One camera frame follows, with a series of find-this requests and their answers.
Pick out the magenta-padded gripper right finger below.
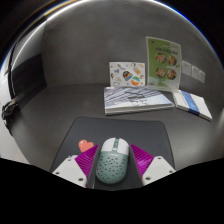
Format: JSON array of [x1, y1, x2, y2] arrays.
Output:
[[128, 143, 177, 187]]

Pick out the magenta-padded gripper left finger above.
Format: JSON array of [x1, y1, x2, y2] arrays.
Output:
[[52, 144, 101, 189]]

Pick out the green and white computer mouse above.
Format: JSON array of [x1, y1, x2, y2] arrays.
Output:
[[95, 137, 130, 185]]

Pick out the dark grey mouse pad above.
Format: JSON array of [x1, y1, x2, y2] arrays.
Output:
[[49, 115, 176, 173]]

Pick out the grey building-cover book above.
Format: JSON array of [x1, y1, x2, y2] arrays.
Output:
[[103, 85, 176, 117]]

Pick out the white book with blue band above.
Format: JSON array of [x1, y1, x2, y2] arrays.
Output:
[[172, 89, 213, 122]]

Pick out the white card with colourful stickers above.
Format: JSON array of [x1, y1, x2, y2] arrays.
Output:
[[109, 61, 147, 89]]

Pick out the clear stand with green menu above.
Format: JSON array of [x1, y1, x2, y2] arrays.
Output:
[[145, 35, 183, 93]]

